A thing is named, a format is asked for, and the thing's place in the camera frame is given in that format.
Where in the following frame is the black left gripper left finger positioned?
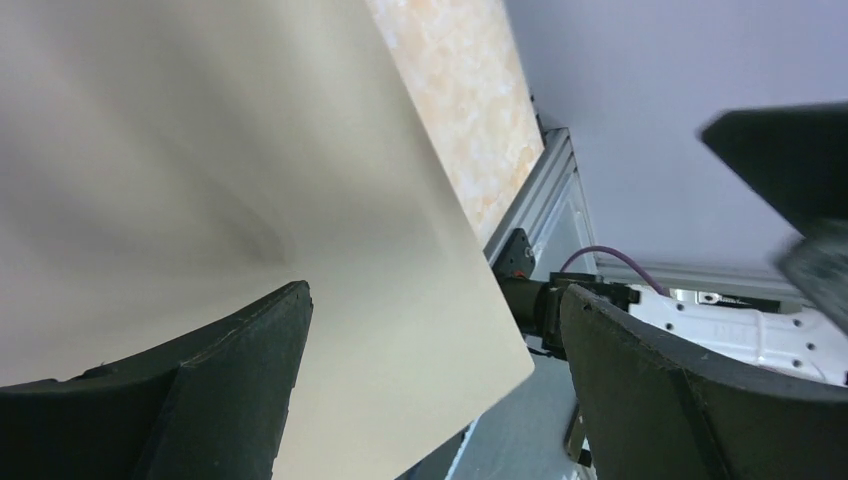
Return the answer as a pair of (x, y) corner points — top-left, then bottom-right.
(1, 281), (313, 479)

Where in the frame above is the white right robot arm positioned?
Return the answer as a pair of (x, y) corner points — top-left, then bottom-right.
(494, 102), (847, 387)

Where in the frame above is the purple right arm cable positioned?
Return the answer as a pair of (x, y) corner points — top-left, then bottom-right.
(559, 245), (672, 298)

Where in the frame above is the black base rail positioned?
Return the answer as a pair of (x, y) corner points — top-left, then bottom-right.
(492, 228), (536, 278)

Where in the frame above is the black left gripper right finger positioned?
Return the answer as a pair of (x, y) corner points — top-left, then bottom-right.
(561, 286), (847, 479)

